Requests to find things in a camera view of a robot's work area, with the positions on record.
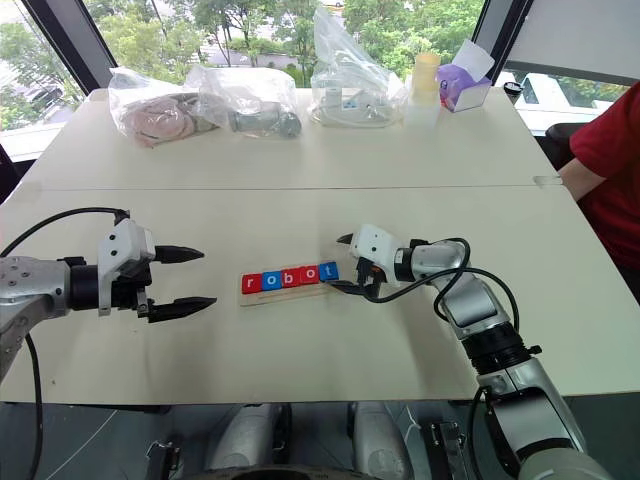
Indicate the stacked yellow plastic cups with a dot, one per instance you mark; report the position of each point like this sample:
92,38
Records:
426,75

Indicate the person in red shirt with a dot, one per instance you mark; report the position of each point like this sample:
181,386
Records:
615,175

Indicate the silver robot right leg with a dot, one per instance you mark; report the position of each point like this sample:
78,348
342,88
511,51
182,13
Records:
377,440

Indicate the black metal bracket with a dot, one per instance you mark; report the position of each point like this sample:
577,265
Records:
162,460
447,450

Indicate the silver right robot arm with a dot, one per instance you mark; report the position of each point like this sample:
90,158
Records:
470,300

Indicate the small black cup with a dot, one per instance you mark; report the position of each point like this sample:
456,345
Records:
513,90

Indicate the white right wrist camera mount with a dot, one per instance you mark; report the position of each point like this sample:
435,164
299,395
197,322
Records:
375,245

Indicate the wooden letter tray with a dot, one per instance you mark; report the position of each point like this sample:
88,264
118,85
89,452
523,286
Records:
280,296

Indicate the blue letter tile t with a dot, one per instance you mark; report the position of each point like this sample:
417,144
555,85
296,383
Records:
328,272

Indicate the silver robot leg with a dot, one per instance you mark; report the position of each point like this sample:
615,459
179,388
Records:
245,440
377,440

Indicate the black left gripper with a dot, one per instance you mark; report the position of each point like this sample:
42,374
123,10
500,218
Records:
129,292

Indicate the plastic bag with pink items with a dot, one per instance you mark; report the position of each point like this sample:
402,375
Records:
155,120

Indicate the red letter tile r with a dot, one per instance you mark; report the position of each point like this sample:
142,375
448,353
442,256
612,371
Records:
251,283

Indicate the silver robot left leg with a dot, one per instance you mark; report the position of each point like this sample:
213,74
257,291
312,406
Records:
245,440

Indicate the grey roller blind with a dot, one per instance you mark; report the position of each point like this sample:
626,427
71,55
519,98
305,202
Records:
575,35

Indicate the dark slanted window frame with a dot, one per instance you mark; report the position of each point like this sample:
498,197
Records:
70,45
500,30

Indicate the blue letter tile o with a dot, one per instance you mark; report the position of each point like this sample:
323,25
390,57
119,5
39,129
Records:
270,280

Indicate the person bare forearm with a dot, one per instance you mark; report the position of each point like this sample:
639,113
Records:
580,177

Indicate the red letter tile b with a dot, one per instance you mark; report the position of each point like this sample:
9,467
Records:
290,278

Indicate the plastic bag with white device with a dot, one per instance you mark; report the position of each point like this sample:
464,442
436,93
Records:
345,102

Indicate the dark rounded robot torso edge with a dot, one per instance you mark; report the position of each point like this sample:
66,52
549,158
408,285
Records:
280,474

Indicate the plastic bag with grey item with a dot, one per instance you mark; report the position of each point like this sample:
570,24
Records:
260,120

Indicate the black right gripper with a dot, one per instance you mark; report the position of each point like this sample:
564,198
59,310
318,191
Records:
369,279

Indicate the dark mesh chair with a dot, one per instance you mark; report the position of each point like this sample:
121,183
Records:
6,175

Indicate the red letter tile o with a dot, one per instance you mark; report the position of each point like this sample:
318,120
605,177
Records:
310,275

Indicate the purple tissue box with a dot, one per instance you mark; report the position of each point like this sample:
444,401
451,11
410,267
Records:
467,95

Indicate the translucent white plastic container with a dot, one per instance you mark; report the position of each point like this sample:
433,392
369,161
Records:
422,115

